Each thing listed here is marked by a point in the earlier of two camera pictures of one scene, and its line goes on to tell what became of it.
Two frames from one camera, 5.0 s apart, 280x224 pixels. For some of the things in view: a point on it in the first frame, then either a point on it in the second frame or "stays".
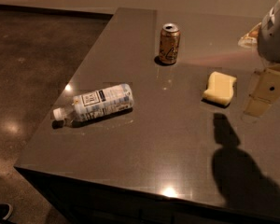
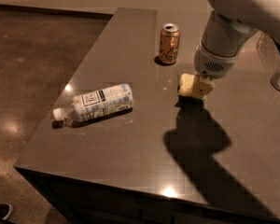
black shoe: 1,213 stays
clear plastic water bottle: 95,104 stays
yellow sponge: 220,88 to 186,84
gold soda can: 169,43 stays
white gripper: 274,37 to 212,63
